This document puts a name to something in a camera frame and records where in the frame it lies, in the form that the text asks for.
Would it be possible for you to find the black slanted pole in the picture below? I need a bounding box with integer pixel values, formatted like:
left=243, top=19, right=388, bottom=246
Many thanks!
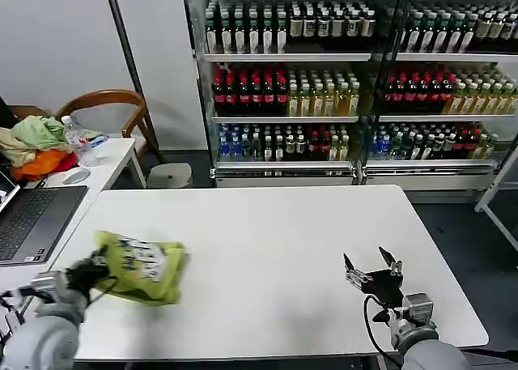
left=102, top=0, right=167, bottom=164

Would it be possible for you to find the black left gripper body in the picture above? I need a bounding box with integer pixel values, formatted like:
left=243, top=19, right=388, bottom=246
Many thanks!
left=64, top=257, right=111, bottom=298

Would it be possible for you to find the white work table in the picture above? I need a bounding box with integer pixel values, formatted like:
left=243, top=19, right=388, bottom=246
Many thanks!
left=23, top=185, right=490, bottom=364

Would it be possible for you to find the crumpled beige cloth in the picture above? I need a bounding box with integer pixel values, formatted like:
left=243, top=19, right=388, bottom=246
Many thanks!
left=0, top=126, right=40, bottom=169

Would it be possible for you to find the light green shirt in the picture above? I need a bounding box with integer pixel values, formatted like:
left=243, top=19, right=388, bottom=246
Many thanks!
left=93, top=230, right=188, bottom=306

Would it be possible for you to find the clear plastic water bottle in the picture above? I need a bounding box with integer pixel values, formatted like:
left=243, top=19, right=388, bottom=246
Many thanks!
left=60, top=115, right=84, bottom=163

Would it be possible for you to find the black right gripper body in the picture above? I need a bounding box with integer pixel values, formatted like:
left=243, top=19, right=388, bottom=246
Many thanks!
left=361, top=267, right=406, bottom=306

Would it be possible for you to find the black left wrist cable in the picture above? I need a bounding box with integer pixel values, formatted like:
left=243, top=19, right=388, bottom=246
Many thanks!
left=86, top=275, right=119, bottom=306

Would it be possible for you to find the white metal frame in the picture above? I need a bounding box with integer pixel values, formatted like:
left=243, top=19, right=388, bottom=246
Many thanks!
left=473, top=147, right=518, bottom=262

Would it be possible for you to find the grey round stool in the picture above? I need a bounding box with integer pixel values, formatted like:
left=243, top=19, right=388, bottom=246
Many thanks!
left=146, top=162, right=193, bottom=189

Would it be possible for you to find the crumpled green cloth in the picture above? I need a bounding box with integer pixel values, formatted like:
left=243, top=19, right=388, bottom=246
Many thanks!
left=11, top=115, right=102, bottom=151

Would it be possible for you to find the brown wooden chair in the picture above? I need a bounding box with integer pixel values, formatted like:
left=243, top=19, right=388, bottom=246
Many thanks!
left=54, top=88, right=148, bottom=152

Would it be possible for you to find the shelf with drink bottles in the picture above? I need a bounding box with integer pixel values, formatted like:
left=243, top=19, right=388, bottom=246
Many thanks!
left=363, top=0, right=518, bottom=194
left=182, top=0, right=382, bottom=189

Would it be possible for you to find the crumpled orange cloth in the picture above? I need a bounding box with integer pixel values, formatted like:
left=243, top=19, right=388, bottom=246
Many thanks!
left=11, top=149, right=79, bottom=181

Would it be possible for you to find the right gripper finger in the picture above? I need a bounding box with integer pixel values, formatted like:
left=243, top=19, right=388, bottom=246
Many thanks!
left=342, top=253, right=374, bottom=294
left=378, top=245, right=404, bottom=277

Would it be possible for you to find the dark grey laptop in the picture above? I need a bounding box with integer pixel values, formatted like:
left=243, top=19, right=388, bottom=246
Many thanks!
left=0, top=169, right=90, bottom=265

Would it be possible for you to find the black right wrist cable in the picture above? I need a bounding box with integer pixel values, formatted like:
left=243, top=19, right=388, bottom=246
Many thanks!
left=363, top=295, right=405, bottom=367

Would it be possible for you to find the grey computer mouse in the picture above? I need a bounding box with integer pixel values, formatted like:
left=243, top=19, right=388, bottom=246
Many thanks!
left=62, top=168, right=91, bottom=184

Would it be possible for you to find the white side table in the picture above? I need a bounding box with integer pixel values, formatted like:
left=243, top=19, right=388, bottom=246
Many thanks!
left=0, top=137, right=147, bottom=311

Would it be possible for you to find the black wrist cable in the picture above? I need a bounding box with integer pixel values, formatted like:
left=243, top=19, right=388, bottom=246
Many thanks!
left=86, top=275, right=119, bottom=306
left=363, top=295, right=405, bottom=367

